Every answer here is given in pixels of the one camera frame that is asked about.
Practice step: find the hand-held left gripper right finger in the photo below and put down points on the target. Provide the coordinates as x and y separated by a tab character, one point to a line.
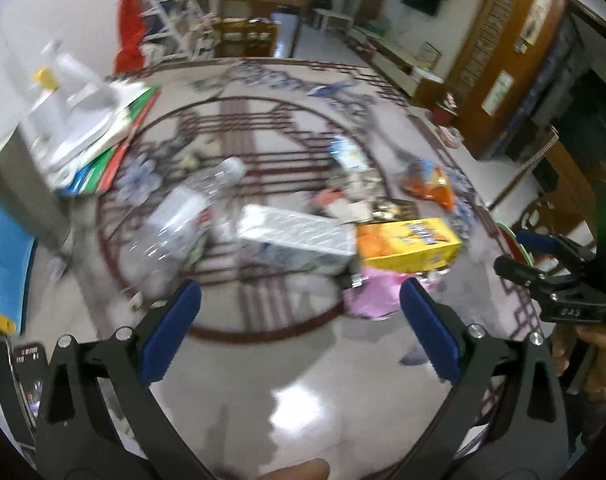
430	330

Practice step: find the clear plastic bottle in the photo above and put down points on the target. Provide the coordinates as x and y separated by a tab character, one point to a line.
183	225

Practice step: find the orange snack packet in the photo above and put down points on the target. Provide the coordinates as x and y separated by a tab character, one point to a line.
430	182

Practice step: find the low television cabinet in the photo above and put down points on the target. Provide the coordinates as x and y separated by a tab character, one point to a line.
398	57

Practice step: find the red basin with green rim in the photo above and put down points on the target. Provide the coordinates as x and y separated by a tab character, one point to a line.
515	245

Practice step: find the small white table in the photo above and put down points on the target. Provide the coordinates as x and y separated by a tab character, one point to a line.
333	17

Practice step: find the wooden lattice partition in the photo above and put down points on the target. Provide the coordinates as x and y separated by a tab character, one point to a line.
513	50

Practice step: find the tissue box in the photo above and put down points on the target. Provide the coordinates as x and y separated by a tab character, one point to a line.
449	137

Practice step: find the red cloth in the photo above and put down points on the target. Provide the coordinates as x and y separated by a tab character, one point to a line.
130	25

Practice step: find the person's right hand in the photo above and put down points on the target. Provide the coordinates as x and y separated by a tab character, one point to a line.
600	360

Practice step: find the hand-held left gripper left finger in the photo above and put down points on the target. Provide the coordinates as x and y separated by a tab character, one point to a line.
170	330

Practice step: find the dark wooden carved chair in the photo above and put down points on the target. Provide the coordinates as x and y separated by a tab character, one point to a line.
558	175

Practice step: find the blue folder with green clips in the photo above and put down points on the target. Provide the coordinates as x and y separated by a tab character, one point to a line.
3	270

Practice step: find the framed picture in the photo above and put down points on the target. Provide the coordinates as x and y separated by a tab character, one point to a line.
429	55

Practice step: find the white dispenser on papers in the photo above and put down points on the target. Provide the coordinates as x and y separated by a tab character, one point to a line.
73	100

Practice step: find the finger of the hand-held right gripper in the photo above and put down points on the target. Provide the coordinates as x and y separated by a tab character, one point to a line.
523	270
538	241

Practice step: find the white step ladder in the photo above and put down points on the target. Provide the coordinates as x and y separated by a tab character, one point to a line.
183	25

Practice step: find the steel tumbler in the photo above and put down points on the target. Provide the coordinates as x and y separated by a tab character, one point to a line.
28	190

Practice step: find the pink plastic bag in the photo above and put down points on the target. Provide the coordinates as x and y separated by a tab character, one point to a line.
378	295

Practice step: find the person's left hand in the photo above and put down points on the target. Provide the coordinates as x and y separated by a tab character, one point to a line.
293	470

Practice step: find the red bucket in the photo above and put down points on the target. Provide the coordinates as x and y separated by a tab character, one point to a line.
445	110

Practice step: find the yellow juice carton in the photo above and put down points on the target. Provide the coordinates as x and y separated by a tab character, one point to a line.
408	245

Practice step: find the white grey milk carton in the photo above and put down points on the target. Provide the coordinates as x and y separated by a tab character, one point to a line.
293	237

